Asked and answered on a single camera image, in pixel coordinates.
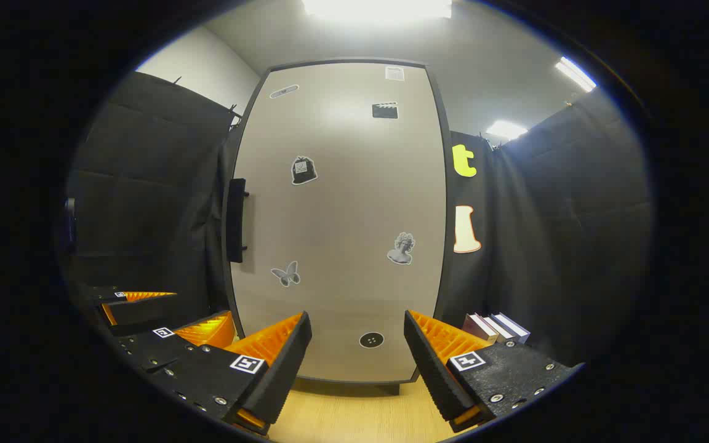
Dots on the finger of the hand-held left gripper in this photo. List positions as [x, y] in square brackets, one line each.
[145, 314]
[145, 346]

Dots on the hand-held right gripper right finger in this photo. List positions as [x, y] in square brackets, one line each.
[431, 375]

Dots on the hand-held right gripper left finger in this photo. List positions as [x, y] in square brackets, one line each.
[284, 369]

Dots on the grey cabinet door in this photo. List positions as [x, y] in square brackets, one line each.
[342, 215]

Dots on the pink brown book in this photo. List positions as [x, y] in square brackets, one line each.
[476, 327]

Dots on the grey book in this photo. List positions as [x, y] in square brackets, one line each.
[501, 329]

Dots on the black backdrop cloth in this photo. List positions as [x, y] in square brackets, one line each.
[145, 184]

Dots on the ceiling light panel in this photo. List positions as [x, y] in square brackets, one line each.
[575, 74]
[505, 130]
[379, 7]

